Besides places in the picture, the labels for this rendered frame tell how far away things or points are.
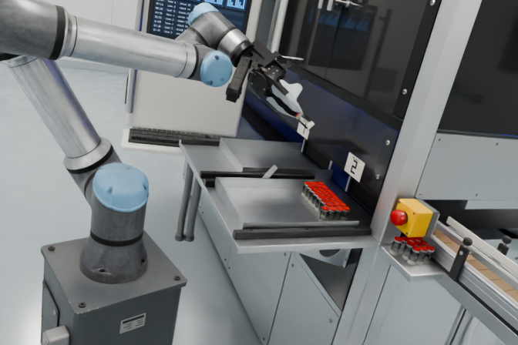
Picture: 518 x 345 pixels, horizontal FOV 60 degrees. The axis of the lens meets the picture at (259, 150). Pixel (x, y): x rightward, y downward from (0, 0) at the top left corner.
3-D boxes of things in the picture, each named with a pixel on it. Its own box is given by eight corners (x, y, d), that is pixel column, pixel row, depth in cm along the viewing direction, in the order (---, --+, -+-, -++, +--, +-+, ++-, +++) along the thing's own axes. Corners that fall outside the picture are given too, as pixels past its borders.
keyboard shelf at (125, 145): (224, 138, 208) (225, 132, 207) (234, 162, 183) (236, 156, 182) (123, 127, 196) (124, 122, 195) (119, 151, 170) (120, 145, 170)
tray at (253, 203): (314, 189, 147) (316, 179, 145) (355, 232, 124) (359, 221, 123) (213, 187, 133) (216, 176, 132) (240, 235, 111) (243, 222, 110)
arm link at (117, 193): (98, 246, 94) (102, 188, 90) (81, 214, 104) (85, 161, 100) (153, 236, 101) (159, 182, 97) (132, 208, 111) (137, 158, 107)
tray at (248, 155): (299, 150, 180) (301, 142, 179) (331, 179, 158) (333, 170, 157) (218, 146, 167) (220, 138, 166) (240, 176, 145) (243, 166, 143)
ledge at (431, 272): (418, 249, 126) (421, 243, 125) (452, 278, 115) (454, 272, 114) (378, 251, 120) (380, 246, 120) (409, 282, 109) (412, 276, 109)
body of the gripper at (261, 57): (294, 65, 106) (257, 32, 108) (269, 85, 103) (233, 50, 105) (285, 83, 113) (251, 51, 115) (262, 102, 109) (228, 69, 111)
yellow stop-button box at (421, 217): (412, 222, 119) (420, 198, 116) (430, 237, 112) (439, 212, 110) (389, 222, 116) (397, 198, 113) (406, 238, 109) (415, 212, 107)
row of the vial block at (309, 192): (306, 194, 141) (309, 181, 140) (334, 224, 126) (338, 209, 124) (300, 194, 140) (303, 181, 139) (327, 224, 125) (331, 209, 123)
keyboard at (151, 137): (223, 140, 197) (224, 135, 196) (229, 152, 184) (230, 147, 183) (129, 130, 186) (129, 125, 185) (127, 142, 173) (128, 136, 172)
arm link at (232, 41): (219, 38, 105) (215, 59, 112) (233, 51, 104) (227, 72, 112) (241, 23, 108) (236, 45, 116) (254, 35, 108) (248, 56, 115)
